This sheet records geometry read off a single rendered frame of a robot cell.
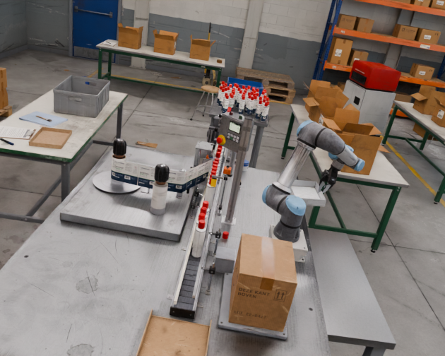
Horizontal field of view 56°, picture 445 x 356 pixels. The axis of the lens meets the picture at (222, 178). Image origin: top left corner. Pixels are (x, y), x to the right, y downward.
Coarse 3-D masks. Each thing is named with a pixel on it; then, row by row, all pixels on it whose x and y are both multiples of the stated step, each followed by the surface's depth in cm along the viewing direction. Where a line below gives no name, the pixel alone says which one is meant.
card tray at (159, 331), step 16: (160, 320) 178; (176, 320) 179; (144, 336) 168; (160, 336) 170; (176, 336) 172; (192, 336) 173; (208, 336) 170; (144, 352) 162; (160, 352) 163; (176, 352) 164; (192, 352) 166
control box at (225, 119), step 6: (222, 114) 240; (228, 114) 239; (234, 114) 241; (222, 120) 240; (228, 120) 237; (234, 120) 235; (240, 120) 233; (222, 126) 241; (228, 126) 238; (252, 126) 239; (222, 132) 242; (234, 132) 237; (240, 132) 234; (222, 138) 243; (240, 138) 235; (222, 144) 244; (228, 144) 241; (234, 144) 239; (234, 150) 240
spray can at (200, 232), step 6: (198, 222) 206; (204, 222) 206; (198, 228) 207; (204, 228) 208; (198, 234) 207; (204, 234) 208; (198, 240) 208; (198, 246) 210; (192, 252) 213; (198, 252) 212
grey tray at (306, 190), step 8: (296, 184) 293; (304, 184) 293; (312, 184) 293; (296, 192) 284; (304, 192) 285; (312, 192) 287; (320, 192) 281; (304, 200) 268; (312, 200) 268; (320, 200) 268
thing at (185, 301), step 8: (208, 216) 251; (192, 248) 220; (192, 256) 213; (192, 264) 208; (192, 272) 202; (184, 280) 196; (192, 280) 197; (184, 288) 191; (192, 288) 192; (184, 296) 187; (176, 304) 181; (184, 304) 182; (192, 304) 183
